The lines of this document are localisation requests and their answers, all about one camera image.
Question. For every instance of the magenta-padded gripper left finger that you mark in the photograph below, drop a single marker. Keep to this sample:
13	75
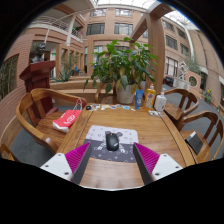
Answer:
56	165

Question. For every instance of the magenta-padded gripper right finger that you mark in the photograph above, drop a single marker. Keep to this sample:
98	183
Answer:
165	166

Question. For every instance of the black computer mouse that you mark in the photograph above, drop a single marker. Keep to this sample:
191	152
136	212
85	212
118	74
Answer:
112	141

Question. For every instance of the grey white printed mouse pad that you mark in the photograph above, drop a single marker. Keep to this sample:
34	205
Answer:
96	133

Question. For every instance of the black notebook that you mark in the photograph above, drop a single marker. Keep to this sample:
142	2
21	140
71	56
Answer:
194	142

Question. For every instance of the red shopping bag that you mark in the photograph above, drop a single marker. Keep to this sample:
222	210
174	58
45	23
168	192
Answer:
66	120

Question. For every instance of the white pump bottle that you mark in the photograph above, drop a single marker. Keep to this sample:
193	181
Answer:
160	103

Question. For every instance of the small black object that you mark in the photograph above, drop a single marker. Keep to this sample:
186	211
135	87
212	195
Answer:
88	107

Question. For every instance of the yellow dish soap bottle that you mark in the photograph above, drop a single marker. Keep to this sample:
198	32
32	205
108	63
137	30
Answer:
149	98

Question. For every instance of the blue squeeze tube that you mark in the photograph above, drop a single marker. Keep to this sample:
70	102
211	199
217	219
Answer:
139	100

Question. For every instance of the yellow flowering potted plant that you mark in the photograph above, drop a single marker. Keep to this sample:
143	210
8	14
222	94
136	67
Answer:
208	96

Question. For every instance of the spiky green plant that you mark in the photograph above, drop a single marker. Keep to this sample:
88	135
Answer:
63	76

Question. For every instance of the dark red wooden lectern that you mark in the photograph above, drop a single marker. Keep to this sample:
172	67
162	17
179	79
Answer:
38	75

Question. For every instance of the large green potted plant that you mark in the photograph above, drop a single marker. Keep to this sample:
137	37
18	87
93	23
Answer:
123	63

